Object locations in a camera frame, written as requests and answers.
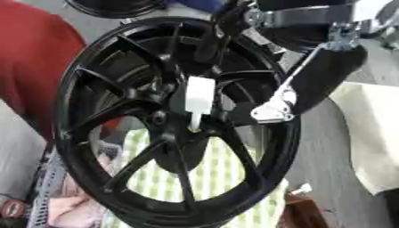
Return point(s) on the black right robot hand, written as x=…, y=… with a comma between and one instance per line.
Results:
x=327, y=74

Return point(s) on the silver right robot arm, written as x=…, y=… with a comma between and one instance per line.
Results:
x=312, y=16

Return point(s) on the small white pin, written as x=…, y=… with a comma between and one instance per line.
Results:
x=302, y=189

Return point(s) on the black round wheel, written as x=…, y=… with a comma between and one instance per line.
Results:
x=111, y=9

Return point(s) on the black spoked wheel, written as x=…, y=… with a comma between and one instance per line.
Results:
x=88, y=166

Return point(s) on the white cloth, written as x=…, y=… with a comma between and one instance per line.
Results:
x=371, y=133

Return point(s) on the brown box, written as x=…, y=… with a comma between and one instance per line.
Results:
x=304, y=212

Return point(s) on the blue object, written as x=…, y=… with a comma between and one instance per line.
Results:
x=200, y=4

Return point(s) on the pink cloth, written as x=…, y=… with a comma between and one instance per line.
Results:
x=72, y=205

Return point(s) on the red cloth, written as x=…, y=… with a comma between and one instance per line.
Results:
x=31, y=59

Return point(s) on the red and black object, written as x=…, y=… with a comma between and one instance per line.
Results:
x=13, y=208

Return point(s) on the grey perforated rail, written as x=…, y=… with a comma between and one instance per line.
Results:
x=47, y=184

